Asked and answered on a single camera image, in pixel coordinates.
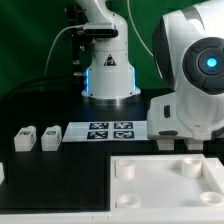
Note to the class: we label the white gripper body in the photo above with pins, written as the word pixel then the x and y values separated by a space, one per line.
pixel 163 122

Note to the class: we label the white square tabletop part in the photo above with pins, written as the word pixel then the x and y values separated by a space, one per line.
pixel 166 181

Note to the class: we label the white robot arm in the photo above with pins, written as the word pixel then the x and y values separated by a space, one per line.
pixel 188 50

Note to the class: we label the sheet with four tags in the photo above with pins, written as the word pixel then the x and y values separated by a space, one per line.
pixel 105 131

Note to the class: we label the white block left edge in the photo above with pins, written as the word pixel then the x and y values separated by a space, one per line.
pixel 2 176

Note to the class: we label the white front rail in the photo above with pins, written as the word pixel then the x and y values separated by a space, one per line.
pixel 116 218

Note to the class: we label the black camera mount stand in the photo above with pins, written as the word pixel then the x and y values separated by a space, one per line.
pixel 79 42

